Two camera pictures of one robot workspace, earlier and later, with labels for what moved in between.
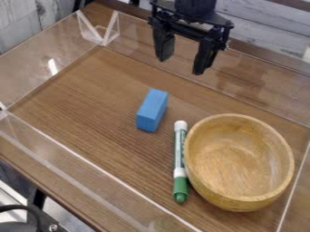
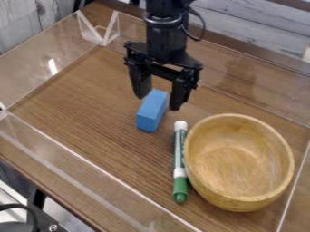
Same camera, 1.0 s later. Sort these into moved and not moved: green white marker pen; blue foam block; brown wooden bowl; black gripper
Moved: black gripper
Not moved: green white marker pen; brown wooden bowl; blue foam block
